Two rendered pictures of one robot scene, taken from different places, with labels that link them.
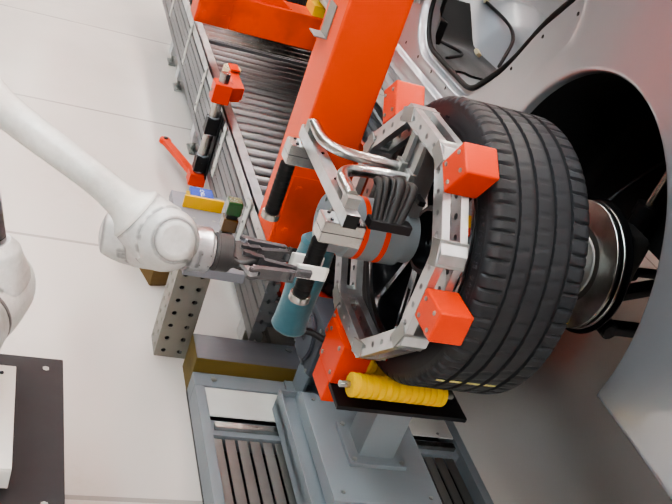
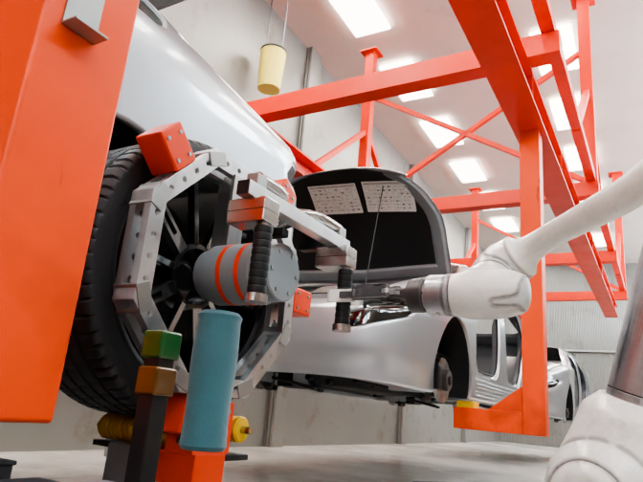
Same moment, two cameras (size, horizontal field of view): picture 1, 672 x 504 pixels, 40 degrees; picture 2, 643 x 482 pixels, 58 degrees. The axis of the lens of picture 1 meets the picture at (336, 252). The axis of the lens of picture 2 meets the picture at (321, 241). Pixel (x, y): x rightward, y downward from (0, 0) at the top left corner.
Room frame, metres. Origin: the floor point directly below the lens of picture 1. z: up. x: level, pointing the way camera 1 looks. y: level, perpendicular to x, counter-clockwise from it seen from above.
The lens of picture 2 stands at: (2.44, 1.09, 0.57)
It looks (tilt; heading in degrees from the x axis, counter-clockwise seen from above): 16 degrees up; 235
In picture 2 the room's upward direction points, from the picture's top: 5 degrees clockwise
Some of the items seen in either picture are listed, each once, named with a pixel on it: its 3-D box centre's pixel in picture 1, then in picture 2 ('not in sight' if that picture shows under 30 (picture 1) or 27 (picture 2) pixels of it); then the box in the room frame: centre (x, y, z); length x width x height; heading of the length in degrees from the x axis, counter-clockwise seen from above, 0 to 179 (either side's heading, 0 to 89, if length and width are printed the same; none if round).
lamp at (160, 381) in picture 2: (228, 223); (156, 381); (2.14, 0.29, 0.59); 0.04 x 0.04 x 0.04; 24
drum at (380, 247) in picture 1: (365, 229); (246, 273); (1.84, -0.04, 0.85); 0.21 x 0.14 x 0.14; 114
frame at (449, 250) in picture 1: (394, 234); (221, 275); (1.87, -0.11, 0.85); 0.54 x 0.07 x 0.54; 24
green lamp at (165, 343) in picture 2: (233, 206); (162, 344); (2.14, 0.29, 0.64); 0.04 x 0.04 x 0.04; 24
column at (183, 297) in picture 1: (184, 292); not in sight; (2.35, 0.38, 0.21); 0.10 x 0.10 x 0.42; 24
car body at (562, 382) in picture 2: not in sight; (529, 383); (-7.54, -5.73, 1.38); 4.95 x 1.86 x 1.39; 24
